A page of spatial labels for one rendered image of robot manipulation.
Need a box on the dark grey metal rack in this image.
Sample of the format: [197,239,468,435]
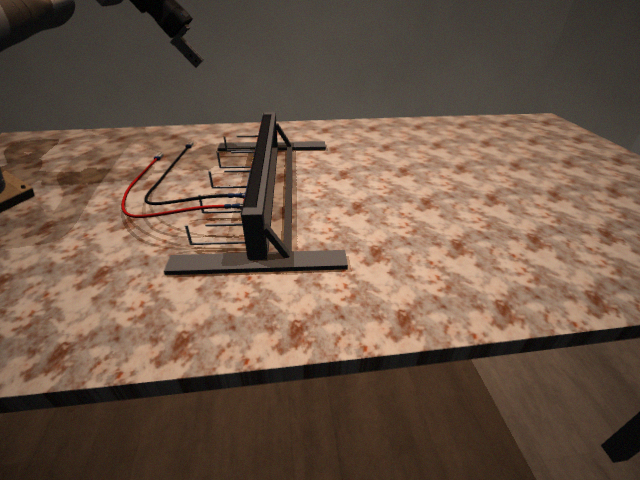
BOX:
[164,112,348,275]

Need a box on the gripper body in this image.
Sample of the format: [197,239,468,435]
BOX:
[96,0,193,38]

